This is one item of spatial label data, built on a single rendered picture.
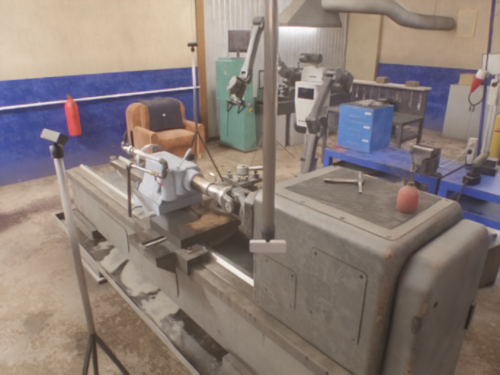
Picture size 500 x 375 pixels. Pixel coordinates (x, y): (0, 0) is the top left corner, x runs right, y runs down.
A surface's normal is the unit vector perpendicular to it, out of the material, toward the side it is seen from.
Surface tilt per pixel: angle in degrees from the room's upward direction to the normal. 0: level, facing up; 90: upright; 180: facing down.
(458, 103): 90
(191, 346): 0
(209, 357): 0
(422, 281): 47
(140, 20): 90
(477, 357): 0
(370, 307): 90
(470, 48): 90
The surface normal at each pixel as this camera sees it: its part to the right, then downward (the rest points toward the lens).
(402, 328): -0.75, 0.24
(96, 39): 0.66, 0.28
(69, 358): 0.00, -0.93
